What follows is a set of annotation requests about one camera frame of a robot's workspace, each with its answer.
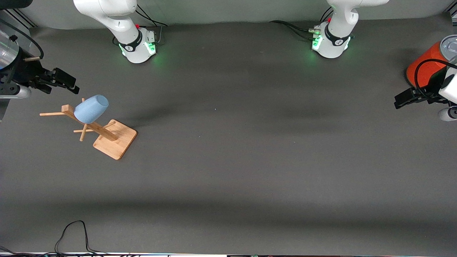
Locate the small tan peg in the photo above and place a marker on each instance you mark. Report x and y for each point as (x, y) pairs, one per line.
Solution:
(32, 58)

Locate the light blue cup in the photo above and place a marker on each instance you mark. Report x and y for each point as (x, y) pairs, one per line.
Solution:
(91, 109)

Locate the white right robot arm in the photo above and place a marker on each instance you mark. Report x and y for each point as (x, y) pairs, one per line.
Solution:
(121, 21)

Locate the orange drink can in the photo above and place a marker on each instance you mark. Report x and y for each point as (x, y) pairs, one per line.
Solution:
(426, 67)

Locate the wooden cup tree stand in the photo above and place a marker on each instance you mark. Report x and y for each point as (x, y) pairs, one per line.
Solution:
(114, 141)

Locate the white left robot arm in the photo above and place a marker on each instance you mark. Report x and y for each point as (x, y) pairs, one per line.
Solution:
(335, 43)

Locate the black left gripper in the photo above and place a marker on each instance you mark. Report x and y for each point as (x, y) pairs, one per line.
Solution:
(429, 91)

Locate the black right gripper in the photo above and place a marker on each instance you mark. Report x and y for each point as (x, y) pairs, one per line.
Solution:
(24, 72)

